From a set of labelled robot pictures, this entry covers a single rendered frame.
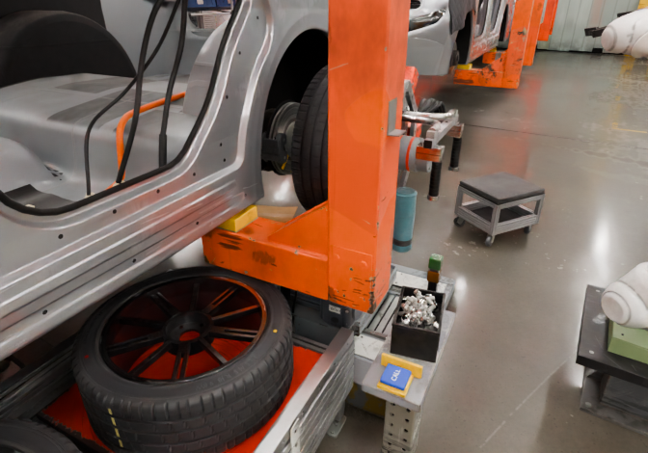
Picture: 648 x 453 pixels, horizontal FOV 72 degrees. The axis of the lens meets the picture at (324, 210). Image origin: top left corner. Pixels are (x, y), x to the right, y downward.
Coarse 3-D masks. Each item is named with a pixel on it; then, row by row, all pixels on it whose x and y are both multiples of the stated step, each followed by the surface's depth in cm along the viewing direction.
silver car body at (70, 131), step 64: (0, 0) 229; (64, 0) 257; (128, 0) 294; (256, 0) 144; (320, 0) 175; (0, 64) 215; (64, 64) 240; (128, 64) 276; (192, 64) 326; (256, 64) 150; (0, 128) 186; (64, 128) 168; (128, 128) 157; (192, 128) 133; (256, 128) 154; (0, 192) 88; (64, 192) 161; (128, 192) 116; (192, 192) 131; (256, 192) 162; (0, 256) 89; (64, 256) 99; (128, 256) 115; (0, 320) 89; (64, 320) 103
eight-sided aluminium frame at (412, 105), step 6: (408, 84) 177; (408, 90) 179; (408, 96) 184; (414, 96) 189; (408, 102) 188; (414, 102) 191; (408, 108) 197; (414, 108) 193; (402, 126) 201; (414, 126) 199; (414, 132) 200; (402, 174) 203; (408, 174) 206; (402, 180) 202; (402, 186) 201
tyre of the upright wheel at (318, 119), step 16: (320, 80) 168; (304, 96) 167; (320, 96) 164; (304, 112) 164; (320, 112) 162; (304, 128) 164; (320, 128) 160; (304, 144) 164; (320, 144) 161; (304, 160) 165; (320, 160) 162; (304, 176) 168; (320, 176) 165; (304, 192) 174; (320, 192) 169; (304, 208) 186
